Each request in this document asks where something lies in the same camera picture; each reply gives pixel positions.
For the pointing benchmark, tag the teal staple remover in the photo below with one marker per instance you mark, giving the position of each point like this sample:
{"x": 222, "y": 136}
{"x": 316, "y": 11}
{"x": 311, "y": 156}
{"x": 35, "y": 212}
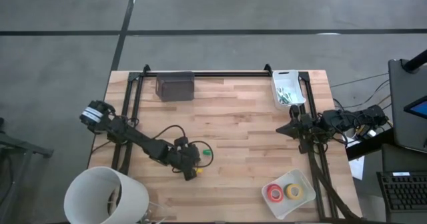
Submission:
{"x": 289, "y": 96}

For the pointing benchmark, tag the narrow white plastic bin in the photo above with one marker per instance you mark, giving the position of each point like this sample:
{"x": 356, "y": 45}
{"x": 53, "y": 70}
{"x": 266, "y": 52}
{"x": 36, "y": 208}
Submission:
{"x": 297, "y": 84}

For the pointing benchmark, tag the blue tablet screen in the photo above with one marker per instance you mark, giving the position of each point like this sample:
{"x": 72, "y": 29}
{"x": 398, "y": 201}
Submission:
{"x": 418, "y": 109}

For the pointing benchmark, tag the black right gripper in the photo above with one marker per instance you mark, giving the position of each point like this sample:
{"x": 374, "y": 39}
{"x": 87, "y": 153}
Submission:
{"x": 303, "y": 129}

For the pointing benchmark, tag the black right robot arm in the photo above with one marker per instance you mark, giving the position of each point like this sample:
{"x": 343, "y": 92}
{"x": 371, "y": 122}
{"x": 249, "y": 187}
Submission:
{"x": 337, "y": 119}

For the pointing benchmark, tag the small green stapler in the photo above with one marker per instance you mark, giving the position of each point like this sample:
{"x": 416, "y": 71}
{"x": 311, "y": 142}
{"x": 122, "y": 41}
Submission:
{"x": 207, "y": 152}

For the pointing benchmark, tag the dark grey storage bin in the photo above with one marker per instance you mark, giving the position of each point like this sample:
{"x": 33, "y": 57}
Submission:
{"x": 175, "y": 86}

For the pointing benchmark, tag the wide white plastic bin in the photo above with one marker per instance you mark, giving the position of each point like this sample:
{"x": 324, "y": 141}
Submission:
{"x": 302, "y": 179}

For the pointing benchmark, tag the white paper sheet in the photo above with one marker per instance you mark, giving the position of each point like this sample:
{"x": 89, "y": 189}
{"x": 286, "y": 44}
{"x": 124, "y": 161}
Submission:
{"x": 357, "y": 165}

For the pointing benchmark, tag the black keyboard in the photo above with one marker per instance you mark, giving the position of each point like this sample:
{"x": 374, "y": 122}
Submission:
{"x": 405, "y": 192}

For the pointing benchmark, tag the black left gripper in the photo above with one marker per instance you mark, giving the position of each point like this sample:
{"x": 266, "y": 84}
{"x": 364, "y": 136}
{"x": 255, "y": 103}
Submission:
{"x": 187, "y": 155}

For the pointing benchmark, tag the white cylindrical lampshade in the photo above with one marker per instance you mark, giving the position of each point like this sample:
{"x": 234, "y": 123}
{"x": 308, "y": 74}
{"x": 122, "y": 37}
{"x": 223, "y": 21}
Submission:
{"x": 90, "y": 194}

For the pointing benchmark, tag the black metal support bar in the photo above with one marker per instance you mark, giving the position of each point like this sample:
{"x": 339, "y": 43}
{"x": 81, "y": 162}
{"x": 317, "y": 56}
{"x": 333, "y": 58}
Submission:
{"x": 367, "y": 147}

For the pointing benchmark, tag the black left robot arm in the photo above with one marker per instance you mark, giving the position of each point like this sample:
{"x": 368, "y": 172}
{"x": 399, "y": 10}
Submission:
{"x": 140, "y": 140}

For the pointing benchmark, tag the black pole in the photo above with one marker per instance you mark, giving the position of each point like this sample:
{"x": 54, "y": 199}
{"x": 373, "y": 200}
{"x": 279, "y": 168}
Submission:
{"x": 415, "y": 63}

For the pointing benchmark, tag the small yellow stapler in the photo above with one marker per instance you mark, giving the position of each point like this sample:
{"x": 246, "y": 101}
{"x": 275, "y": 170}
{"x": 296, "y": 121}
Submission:
{"x": 199, "y": 170}

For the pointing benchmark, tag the yellow tape roll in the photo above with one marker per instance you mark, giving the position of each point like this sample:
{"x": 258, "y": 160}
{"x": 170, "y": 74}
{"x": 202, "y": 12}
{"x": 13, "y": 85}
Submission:
{"x": 294, "y": 185}

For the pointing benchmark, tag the black metal table frame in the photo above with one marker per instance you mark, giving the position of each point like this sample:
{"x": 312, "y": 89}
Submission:
{"x": 207, "y": 74}

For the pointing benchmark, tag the grey metal stand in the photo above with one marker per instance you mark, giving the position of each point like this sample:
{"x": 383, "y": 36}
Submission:
{"x": 23, "y": 149}

